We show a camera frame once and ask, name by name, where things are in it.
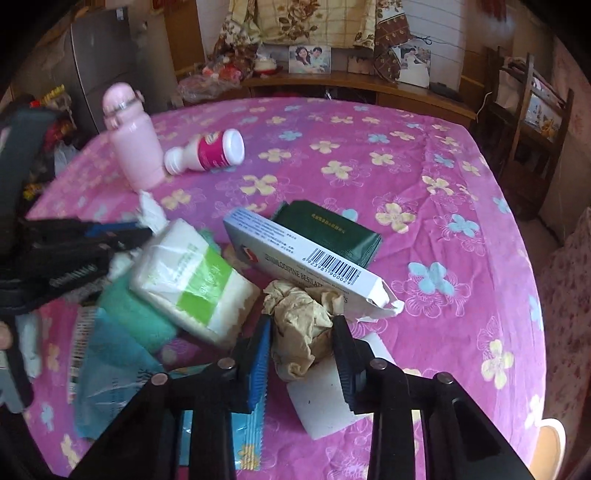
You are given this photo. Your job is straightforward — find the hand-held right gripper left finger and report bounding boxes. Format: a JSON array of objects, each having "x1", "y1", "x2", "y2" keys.
[{"x1": 69, "y1": 318, "x2": 272, "y2": 480}]

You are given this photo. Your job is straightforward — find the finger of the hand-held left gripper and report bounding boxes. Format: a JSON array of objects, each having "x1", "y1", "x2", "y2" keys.
[
  {"x1": 0, "y1": 247, "x2": 114, "y2": 315},
  {"x1": 21, "y1": 217, "x2": 153, "y2": 259}
]

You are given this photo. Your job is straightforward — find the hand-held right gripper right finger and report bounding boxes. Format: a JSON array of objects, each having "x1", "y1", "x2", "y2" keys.
[{"x1": 332, "y1": 316, "x2": 532, "y2": 480}]

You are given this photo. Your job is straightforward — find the white tissue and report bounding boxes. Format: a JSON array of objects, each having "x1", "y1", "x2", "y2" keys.
[{"x1": 137, "y1": 191, "x2": 168, "y2": 234}]

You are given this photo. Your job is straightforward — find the white foam block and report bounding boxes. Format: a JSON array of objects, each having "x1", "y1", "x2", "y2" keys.
[{"x1": 286, "y1": 332, "x2": 398, "y2": 437}]

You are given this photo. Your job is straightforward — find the brown paper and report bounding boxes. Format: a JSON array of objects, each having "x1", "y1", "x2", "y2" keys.
[{"x1": 262, "y1": 279, "x2": 349, "y2": 381}]

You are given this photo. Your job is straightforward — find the teal cloth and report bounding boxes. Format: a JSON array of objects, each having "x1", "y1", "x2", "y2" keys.
[{"x1": 97, "y1": 230, "x2": 225, "y2": 358}]

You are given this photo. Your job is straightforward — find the white tissue pack green label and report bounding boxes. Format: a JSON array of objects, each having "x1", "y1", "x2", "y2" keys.
[{"x1": 128, "y1": 218, "x2": 262, "y2": 348}]

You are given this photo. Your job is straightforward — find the blue plastic packet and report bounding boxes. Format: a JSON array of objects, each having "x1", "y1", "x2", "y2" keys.
[{"x1": 74, "y1": 309, "x2": 266, "y2": 472}]

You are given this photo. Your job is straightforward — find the white medicine box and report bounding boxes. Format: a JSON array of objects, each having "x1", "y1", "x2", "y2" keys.
[{"x1": 223, "y1": 207, "x2": 406, "y2": 324}]

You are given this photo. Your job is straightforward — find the cream round bin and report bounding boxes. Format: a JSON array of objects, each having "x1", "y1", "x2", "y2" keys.
[{"x1": 538, "y1": 418, "x2": 566, "y2": 480}]

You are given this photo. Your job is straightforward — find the colourful snack bags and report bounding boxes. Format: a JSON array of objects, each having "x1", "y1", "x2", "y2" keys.
[{"x1": 23, "y1": 85, "x2": 77, "y2": 199}]

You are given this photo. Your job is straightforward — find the pink water bottle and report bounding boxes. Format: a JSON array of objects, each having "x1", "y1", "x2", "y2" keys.
[{"x1": 102, "y1": 82, "x2": 167, "y2": 192}]

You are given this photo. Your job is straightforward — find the grey refrigerator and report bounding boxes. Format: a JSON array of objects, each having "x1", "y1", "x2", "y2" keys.
[{"x1": 69, "y1": 7, "x2": 139, "y2": 134}]

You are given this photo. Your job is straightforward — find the small white bottle pink label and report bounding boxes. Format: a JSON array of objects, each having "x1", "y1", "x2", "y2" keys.
[{"x1": 164, "y1": 129, "x2": 245, "y2": 176}]

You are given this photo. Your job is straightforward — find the dark green packet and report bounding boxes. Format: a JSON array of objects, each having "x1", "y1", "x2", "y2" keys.
[{"x1": 270, "y1": 199, "x2": 383, "y2": 269}]

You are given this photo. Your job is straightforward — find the clear plastic bag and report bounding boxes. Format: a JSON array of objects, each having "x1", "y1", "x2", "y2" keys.
[{"x1": 178, "y1": 74, "x2": 227, "y2": 104}]

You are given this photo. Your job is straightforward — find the pink floral tablecloth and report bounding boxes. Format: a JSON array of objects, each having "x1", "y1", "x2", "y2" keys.
[{"x1": 25, "y1": 97, "x2": 548, "y2": 480}]

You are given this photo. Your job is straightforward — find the red white plush toy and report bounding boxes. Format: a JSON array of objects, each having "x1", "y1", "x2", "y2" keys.
[{"x1": 252, "y1": 53, "x2": 283, "y2": 77}]

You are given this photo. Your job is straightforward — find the wooden cabinet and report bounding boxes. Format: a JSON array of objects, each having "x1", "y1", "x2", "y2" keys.
[{"x1": 178, "y1": 69, "x2": 478, "y2": 130}]

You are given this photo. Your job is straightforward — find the yellow checked floral cloth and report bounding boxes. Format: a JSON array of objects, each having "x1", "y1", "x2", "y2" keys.
[{"x1": 208, "y1": 0, "x2": 377, "y2": 75}]

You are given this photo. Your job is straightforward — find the dark wooden chair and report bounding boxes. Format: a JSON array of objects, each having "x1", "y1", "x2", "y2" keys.
[{"x1": 475, "y1": 45, "x2": 575, "y2": 222}]

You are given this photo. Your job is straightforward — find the black set-top box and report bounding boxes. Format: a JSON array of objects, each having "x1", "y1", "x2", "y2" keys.
[{"x1": 427, "y1": 82, "x2": 462, "y2": 100}]

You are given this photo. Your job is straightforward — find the wedding photo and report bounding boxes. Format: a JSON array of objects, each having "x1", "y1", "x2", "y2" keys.
[{"x1": 392, "y1": 46, "x2": 432, "y2": 88}]

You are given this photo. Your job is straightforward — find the white plastic bag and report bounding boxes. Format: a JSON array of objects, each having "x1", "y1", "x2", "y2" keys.
[{"x1": 496, "y1": 55, "x2": 532, "y2": 107}]

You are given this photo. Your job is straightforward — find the brown patterned cloth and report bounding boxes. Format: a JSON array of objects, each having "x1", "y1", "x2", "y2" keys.
[{"x1": 374, "y1": 0, "x2": 411, "y2": 84}]

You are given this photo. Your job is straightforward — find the couple photo frame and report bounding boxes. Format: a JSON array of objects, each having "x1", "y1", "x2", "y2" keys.
[{"x1": 288, "y1": 45, "x2": 332, "y2": 75}]

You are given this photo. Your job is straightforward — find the cartoon picture frame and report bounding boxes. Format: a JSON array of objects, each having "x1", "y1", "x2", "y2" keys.
[{"x1": 524, "y1": 76, "x2": 566, "y2": 139}]

